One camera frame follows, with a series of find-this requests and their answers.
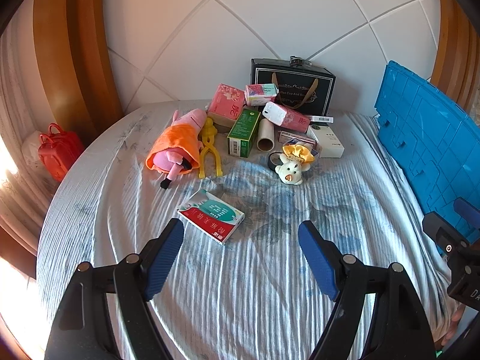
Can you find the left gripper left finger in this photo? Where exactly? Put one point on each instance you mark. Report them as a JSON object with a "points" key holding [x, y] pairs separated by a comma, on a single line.
{"points": [[137, 278]]}

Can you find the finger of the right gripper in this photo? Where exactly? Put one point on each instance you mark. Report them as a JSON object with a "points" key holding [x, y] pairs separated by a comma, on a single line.
{"points": [[468, 212]]}

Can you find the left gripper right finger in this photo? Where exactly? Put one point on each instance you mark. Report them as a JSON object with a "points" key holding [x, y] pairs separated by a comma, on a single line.
{"points": [[344, 280]]}

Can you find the pink pig plush orange dress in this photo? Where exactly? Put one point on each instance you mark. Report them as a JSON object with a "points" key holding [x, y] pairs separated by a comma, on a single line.
{"points": [[177, 149]]}

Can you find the long maroon medicine box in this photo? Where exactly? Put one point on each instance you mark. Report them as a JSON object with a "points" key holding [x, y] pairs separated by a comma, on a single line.
{"points": [[284, 136]]}

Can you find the yellow plastic duck tongs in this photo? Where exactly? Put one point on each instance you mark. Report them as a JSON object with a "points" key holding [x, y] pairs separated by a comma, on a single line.
{"points": [[208, 134]]}

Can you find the person's right hand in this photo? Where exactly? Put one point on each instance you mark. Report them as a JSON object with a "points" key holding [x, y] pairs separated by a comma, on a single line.
{"points": [[455, 319]]}

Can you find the blue plastic crate lid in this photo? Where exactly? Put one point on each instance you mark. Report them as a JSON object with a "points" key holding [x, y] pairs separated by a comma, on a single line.
{"points": [[434, 142]]}

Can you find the striped floral bed sheet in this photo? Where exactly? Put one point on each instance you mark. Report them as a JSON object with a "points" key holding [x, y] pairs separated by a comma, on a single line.
{"points": [[253, 297]]}

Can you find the red white green medicine box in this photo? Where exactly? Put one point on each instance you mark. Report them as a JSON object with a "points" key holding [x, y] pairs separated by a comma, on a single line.
{"points": [[211, 215]]}

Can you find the white plush toy yellow hat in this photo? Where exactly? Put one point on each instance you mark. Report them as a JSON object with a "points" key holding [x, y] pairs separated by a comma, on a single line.
{"points": [[295, 160]]}

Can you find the white box red logo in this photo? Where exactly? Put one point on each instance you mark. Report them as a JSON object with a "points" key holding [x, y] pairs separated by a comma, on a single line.
{"points": [[327, 143]]}

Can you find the black tape roll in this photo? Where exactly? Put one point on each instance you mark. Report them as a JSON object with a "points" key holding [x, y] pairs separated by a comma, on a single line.
{"points": [[274, 160]]}

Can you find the red toy suitcase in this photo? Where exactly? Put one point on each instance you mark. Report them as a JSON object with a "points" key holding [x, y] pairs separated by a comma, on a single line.
{"points": [[59, 150]]}

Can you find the cardboard tube roll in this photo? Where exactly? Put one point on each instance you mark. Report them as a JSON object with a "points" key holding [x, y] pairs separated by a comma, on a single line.
{"points": [[266, 136]]}

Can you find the small pink teal tissue pack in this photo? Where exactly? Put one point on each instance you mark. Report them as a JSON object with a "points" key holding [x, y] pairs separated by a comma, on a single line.
{"points": [[257, 95]]}

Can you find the black gift box gold handle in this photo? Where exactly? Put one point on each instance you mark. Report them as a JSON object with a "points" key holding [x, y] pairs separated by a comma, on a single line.
{"points": [[302, 86]]}

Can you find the wooden bed frame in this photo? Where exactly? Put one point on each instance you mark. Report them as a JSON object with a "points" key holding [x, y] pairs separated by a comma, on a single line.
{"points": [[73, 61]]}

